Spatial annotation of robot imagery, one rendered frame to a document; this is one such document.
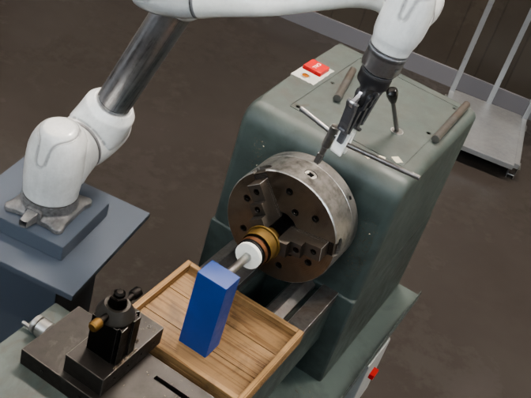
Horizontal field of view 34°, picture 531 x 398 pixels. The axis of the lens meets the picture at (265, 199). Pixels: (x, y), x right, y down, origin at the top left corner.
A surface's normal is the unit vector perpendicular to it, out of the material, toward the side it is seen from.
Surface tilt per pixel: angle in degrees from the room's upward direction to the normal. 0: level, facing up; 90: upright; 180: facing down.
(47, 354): 0
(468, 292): 0
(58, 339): 0
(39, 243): 90
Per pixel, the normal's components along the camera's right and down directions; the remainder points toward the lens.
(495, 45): -0.36, 0.48
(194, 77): 0.25, -0.78
